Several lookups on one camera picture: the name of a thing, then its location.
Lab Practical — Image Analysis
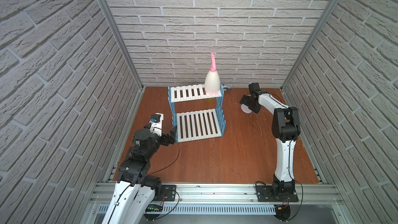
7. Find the aluminium mounting rail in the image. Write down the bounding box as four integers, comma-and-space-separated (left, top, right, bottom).
89, 182, 345, 205

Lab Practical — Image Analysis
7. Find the green circuit board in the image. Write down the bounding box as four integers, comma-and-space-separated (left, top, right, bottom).
146, 204, 163, 213

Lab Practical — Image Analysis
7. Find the clear blue spray bottle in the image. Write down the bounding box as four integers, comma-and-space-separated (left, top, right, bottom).
221, 84, 232, 91

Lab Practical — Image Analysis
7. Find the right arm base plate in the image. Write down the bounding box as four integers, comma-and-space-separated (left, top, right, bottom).
255, 184, 299, 203

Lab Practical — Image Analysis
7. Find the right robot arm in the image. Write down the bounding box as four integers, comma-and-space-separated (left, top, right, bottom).
239, 83, 301, 198

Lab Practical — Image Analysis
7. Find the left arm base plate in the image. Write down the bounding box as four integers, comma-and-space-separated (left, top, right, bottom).
153, 184, 177, 202

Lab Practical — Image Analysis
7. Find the blue pink spray bottle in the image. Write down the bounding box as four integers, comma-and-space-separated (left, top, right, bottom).
241, 104, 252, 114

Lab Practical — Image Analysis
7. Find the blue white slatted shelf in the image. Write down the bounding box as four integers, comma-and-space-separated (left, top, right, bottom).
168, 84, 226, 143

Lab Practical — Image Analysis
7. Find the white vented cable duct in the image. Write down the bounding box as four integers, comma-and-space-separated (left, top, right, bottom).
97, 204, 277, 216

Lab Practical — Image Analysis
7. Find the white pink spray bottle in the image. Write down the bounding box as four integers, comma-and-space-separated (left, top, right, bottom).
204, 52, 220, 95

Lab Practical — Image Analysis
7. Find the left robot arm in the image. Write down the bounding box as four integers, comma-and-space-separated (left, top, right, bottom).
102, 124, 177, 224

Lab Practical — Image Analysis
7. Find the black round connector box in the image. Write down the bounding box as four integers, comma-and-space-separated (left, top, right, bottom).
275, 205, 291, 222

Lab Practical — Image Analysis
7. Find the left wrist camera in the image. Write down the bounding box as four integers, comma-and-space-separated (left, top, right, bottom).
150, 113, 164, 136

